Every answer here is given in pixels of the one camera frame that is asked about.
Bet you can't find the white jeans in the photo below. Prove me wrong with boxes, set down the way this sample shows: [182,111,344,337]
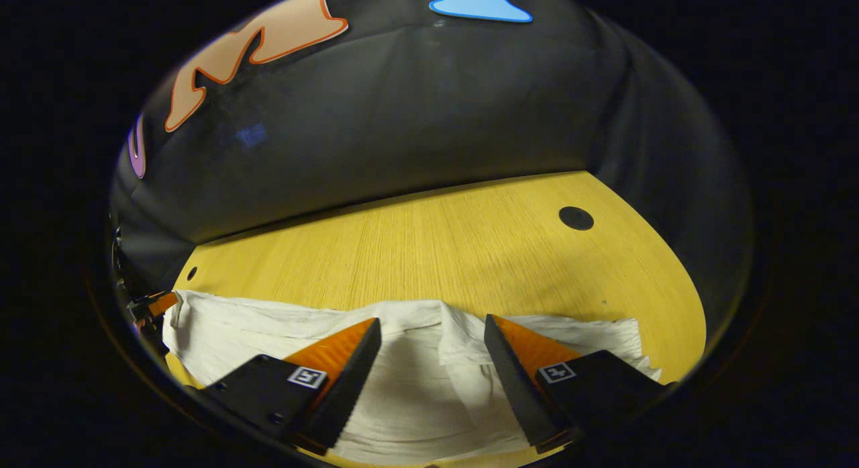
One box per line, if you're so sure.
[163,290,662,466]

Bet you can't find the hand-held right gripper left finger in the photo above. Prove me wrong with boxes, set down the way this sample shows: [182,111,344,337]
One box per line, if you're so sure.
[200,318,383,457]

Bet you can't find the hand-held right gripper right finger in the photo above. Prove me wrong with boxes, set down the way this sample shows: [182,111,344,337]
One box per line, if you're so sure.
[484,314,677,455]

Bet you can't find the black backdrop cloth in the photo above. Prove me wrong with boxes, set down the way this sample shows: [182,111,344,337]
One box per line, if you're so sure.
[111,0,756,334]

